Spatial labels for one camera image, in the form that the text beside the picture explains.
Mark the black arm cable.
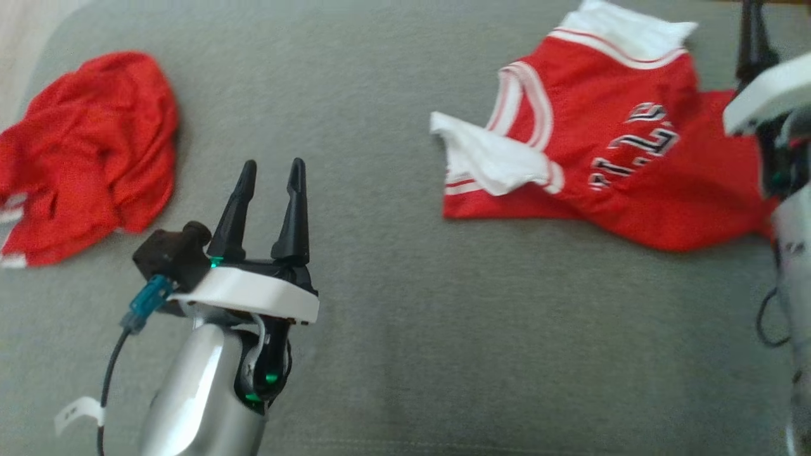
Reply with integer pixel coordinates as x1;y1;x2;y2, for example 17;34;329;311
755;287;790;348
96;326;135;456

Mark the crumpled plain red garment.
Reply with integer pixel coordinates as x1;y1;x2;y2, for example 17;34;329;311
0;51;180;269

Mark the red jersey with black lettering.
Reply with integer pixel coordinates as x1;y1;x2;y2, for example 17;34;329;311
430;0;779;253

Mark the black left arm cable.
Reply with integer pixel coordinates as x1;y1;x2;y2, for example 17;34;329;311
96;326;135;456

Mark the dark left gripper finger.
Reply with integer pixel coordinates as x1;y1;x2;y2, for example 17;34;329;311
208;160;258;262
271;158;312;262

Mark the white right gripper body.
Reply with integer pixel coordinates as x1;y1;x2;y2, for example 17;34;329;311
724;52;811;137

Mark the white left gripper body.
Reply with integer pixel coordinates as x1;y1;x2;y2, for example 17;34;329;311
168;256;319;326

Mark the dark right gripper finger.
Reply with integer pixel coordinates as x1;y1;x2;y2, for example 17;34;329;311
736;0;781;91

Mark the teal cable connector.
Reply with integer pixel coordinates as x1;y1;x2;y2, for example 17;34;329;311
120;274;176;335

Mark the white cable label tag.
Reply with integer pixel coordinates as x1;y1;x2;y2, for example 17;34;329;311
54;396;106;438

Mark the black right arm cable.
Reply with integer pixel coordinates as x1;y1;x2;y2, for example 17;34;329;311
755;287;790;348

